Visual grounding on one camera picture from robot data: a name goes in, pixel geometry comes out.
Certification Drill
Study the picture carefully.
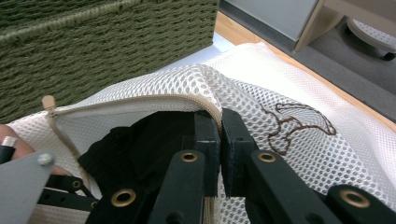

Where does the chair base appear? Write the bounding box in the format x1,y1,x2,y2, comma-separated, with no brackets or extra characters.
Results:
346,17,396,62

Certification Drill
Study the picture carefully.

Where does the black cloth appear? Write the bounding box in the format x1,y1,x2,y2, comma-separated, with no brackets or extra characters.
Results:
78,110,200,203

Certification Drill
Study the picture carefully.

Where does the light wooden desk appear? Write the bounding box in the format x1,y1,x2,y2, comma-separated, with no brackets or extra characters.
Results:
293,0,396,53

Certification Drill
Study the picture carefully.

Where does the white mesh laundry bag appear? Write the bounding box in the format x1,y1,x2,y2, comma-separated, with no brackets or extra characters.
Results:
6,41,396,224

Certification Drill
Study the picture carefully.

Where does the green woven basket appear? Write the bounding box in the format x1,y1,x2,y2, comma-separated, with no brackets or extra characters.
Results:
0,0,220,125

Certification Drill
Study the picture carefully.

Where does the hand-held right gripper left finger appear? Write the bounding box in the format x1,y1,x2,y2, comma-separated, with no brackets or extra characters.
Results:
148,110,221,224

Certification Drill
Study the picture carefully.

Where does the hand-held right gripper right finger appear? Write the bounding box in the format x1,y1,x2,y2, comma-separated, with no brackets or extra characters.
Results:
221,107,344,224

